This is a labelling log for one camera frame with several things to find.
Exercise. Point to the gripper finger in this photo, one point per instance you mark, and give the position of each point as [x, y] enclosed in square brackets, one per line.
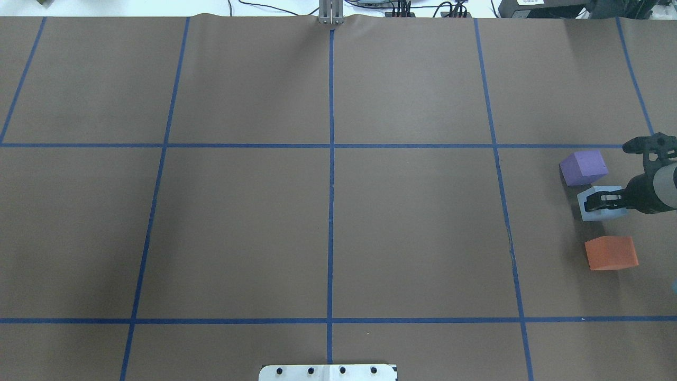
[604, 198]
[594, 206]

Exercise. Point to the purple foam block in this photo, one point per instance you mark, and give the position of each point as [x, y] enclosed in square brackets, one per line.
[583, 167]

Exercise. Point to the light blue foam block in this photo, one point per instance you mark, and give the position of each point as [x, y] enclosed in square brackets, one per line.
[602, 214]

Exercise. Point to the orange foam block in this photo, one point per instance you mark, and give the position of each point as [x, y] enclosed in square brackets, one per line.
[611, 253]

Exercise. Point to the aluminium frame post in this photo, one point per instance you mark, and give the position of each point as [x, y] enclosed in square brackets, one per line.
[330, 12]

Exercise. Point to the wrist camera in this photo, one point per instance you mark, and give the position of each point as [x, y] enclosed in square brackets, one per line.
[658, 150]

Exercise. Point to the white camera mast base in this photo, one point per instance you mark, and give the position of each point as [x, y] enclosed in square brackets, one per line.
[330, 372]

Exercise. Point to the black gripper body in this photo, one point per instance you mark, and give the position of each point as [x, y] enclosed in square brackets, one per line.
[641, 194]

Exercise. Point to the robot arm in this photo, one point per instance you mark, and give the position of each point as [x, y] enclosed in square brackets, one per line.
[664, 186]

